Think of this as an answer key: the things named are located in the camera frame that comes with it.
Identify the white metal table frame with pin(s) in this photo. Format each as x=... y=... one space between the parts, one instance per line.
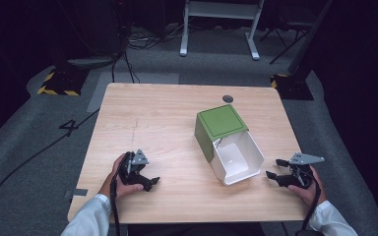
x=221 y=10

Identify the person's left hand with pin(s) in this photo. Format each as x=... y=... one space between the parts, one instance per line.
x=122 y=188

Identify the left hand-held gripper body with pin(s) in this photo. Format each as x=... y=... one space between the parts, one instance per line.
x=132 y=170

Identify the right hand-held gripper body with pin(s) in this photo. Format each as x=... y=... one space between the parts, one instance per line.
x=302 y=170

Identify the grey tape strip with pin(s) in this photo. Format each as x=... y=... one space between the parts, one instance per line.
x=79 y=192

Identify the grey metal stand post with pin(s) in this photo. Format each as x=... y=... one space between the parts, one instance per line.
x=308 y=39

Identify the green box sleeve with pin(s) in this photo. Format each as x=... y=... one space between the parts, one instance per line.
x=221 y=123

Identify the white drawer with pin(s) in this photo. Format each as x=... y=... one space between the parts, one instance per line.
x=236 y=160

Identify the black yellow striped stand base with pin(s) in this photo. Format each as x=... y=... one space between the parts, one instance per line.
x=292 y=87
x=62 y=83

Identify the black tape floor mark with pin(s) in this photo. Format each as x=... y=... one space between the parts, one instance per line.
x=69 y=127

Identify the black tripod stand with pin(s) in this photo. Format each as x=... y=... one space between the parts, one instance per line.
x=285 y=39

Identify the person's right hand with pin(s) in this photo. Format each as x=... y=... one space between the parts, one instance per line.
x=310 y=193

